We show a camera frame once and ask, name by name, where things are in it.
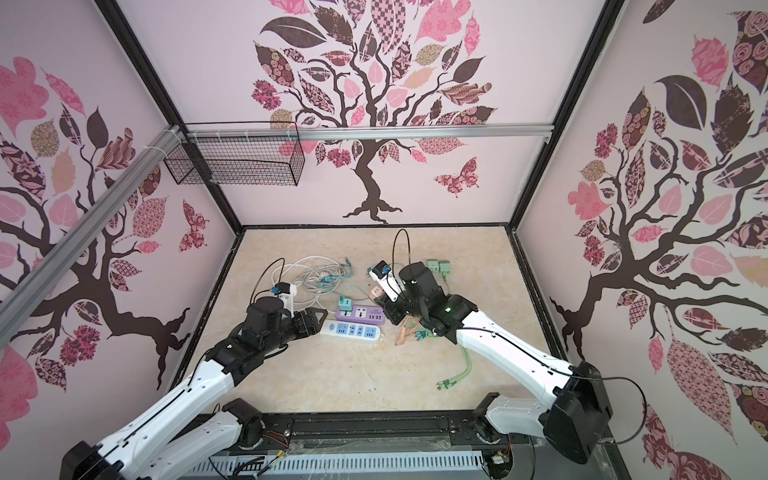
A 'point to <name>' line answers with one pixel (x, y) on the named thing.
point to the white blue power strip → (359, 331)
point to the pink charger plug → (377, 291)
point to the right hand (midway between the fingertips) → (381, 291)
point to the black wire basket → (266, 153)
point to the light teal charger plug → (345, 304)
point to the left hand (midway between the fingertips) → (320, 319)
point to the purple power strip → (362, 315)
